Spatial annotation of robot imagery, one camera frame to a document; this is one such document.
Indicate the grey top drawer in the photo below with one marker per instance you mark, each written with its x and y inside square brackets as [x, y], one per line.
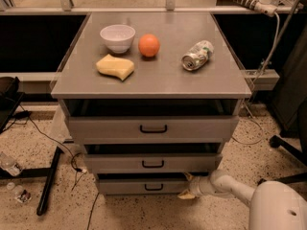
[151, 130]

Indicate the white bowl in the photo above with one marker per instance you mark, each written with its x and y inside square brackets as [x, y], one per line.
[118, 38]

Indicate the crushed soda can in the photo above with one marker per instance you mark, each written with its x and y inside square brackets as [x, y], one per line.
[197, 56]

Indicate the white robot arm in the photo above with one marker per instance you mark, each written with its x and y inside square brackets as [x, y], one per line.
[272, 205]

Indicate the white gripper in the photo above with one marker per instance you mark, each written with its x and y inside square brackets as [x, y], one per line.
[199, 187]

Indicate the white power strip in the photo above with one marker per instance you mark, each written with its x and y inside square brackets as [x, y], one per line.
[263, 6]

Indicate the grey drawer cabinet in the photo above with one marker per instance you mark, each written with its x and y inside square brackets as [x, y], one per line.
[159, 86]

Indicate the orange fruit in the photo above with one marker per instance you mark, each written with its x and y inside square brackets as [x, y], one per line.
[148, 45]

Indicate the grey drawer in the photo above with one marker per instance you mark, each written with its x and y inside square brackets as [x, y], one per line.
[153, 163]
[151, 130]
[141, 183]

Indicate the yellow sponge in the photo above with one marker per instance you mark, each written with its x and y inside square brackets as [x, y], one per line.
[117, 67]

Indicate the plastic water bottle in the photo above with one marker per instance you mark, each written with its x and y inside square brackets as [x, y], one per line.
[10, 165]

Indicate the small floor litter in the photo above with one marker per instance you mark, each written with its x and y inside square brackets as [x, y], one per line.
[19, 192]

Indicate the black office chair base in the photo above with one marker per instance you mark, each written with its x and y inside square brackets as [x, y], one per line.
[281, 161]

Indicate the grey bottom drawer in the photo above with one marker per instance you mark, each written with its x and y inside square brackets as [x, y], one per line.
[141, 183]

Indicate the grey middle drawer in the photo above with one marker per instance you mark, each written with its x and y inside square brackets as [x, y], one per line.
[153, 163]

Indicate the black stand leg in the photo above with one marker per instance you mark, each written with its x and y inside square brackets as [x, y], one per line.
[49, 174]

